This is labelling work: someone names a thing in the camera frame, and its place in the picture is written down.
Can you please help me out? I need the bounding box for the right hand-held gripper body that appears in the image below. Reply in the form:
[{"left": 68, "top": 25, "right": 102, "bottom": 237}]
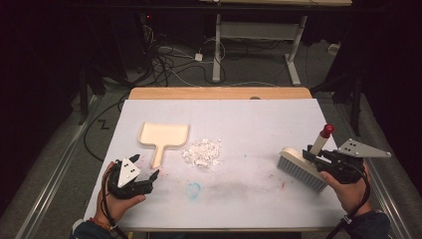
[{"left": 315, "top": 138, "right": 393, "bottom": 185}]

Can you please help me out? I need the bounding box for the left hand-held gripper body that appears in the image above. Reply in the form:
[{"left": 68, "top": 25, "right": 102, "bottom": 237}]
[{"left": 106, "top": 157, "right": 154, "bottom": 200}]

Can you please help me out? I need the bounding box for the white brush with red-tipped handle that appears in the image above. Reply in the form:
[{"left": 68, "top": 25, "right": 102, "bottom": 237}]
[{"left": 277, "top": 123, "right": 335, "bottom": 193}]

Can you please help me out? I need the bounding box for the person's left hand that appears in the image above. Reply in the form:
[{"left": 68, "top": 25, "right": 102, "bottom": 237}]
[{"left": 94, "top": 160, "right": 147, "bottom": 227}]

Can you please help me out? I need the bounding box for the person's right hand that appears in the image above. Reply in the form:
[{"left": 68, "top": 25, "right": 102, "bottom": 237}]
[{"left": 319, "top": 161, "right": 373, "bottom": 215}]

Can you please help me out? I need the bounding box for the beige dustpan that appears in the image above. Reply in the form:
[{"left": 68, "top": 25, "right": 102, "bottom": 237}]
[{"left": 137, "top": 121, "right": 190, "bottom": 169}]

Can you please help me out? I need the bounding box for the pile of white paper scraps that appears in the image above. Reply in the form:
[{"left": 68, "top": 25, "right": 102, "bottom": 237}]
[{"left": 181, "top": 137, "right": 223, "bottom": 170}]

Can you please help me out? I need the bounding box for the white table cover sheet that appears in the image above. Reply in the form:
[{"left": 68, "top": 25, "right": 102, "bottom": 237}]
[{"left": 83, "top": 98, "right": 348, "bottom": 231}]

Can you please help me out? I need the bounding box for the black metal stand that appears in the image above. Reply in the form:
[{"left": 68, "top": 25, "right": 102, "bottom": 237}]
[
  {"left": 77, "top": 58, "right": 107, "bottom": 126},
  {"left": 311, "top": 64, "right": 363, "bottom": 137}
]

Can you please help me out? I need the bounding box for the white power strip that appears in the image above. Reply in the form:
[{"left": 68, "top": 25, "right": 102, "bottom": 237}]
[{"left": 327, "top": 42, "right": 341, "bottom": 57}]

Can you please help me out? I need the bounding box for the wooden table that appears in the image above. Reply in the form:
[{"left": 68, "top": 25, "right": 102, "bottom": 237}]
[{"left": 127, "top": 86, "right": 314, "bottom": 101}]

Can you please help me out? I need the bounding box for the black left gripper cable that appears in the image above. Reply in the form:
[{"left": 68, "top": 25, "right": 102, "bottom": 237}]
[{"left": 100, "top": 162, "right": 129, "bottom": 239}]

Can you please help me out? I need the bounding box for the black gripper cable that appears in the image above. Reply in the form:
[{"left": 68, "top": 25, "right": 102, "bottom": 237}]
[
  {"left": 325, "top": 163, "right": 372, "bottom": 239},
  {"left": 100, "top": 162, "right": 129, "bottom": 239}
]

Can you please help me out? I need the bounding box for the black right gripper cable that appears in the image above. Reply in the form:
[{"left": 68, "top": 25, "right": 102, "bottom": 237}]
[{"left": 325, "top": 163, "right": 372, "bottom": 239}]

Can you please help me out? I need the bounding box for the red woven bracelet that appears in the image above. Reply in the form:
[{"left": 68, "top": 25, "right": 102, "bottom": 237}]
[{"left": 88, "top": 216, "right": 113, "bottom": 232}]

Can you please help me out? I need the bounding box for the black floor cable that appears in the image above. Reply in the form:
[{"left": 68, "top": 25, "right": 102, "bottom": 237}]
[{"left": 83, "top": 94, "right": 131, "bottom": 163}]

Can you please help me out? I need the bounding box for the metal floor rail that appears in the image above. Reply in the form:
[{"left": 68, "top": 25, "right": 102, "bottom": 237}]
[
  {"left": 13, "top": 95, "right": 103, "bottom": 239},
  {"left": 362, "top": 158, "right": 414, "bottom": 239}
]

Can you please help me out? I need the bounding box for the tangle of floor cables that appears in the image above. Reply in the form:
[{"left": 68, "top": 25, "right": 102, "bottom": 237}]
[{"left": 138, "top": 13, "right": 228, "bottom": 88}]

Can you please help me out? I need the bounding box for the white metal desk frame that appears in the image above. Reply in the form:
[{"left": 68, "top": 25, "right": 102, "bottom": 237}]
[{"left": 211, "top": 12, "right": 309, "bottom": 87}]

